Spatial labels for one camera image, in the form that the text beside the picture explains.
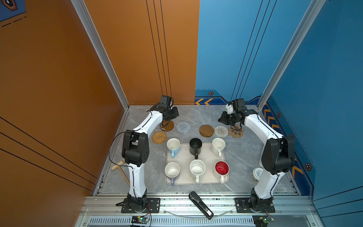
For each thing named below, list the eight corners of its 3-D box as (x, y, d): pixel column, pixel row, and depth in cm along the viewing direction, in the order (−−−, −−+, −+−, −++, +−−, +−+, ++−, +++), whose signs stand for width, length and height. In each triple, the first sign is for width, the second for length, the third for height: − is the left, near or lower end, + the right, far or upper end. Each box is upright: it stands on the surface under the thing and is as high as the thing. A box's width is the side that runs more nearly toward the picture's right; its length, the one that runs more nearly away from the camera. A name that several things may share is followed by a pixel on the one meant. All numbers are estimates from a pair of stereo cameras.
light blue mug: (167, 160, 90) (165, 154, 83) (168, 145, 98) (167, 137, 90) (179, 160, 90) (179, 154, 83) (180, 145, 98) (179, 137, 90)
